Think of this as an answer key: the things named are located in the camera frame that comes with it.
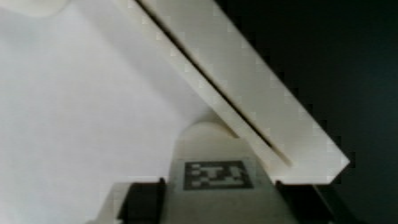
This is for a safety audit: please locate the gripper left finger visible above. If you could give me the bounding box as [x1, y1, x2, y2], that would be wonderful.
[87, 178, 167, 224]

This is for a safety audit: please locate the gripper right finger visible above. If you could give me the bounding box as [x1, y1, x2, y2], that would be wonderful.
[276, 181, 363, 224]

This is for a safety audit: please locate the white square tabletop part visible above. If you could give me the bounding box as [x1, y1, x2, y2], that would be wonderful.
[0, 0, 348, 224]

